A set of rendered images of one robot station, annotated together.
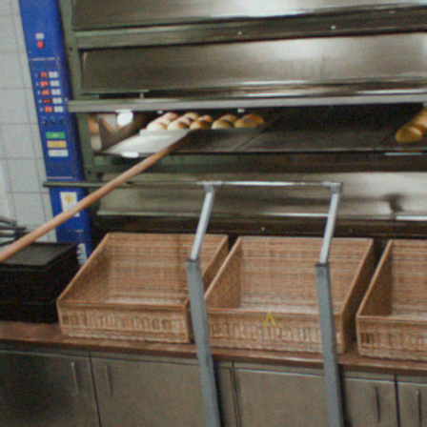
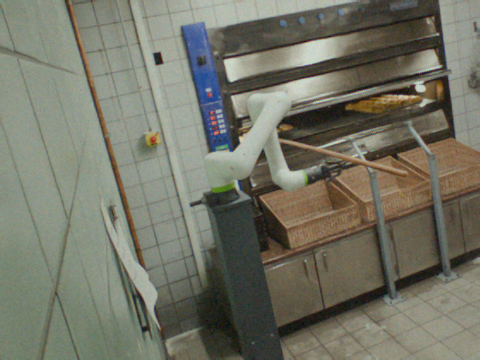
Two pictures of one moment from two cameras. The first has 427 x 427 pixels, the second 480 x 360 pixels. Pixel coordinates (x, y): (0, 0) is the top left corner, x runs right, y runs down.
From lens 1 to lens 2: 3.29 m
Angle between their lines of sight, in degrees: 43
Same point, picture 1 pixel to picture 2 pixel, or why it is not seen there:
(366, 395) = (448, 213)
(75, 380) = (308, 271)
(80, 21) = (233, 77)
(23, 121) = (195, 145)
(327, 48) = (358, 70)
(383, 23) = (382, 55)
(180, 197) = (295, 164)
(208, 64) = (304, 88)
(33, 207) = not seen: hidden behind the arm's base
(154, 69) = not seen: hidden behind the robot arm
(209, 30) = (303, 70)
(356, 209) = (381, 144)
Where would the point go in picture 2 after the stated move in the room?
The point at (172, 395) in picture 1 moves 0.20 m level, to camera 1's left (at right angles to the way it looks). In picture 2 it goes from (361, 255) to (344, 267)
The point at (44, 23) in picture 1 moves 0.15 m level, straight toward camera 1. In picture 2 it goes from (211, 81) to (226, 79)
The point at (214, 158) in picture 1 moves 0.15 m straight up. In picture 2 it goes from (312, 137) to (308, 118)
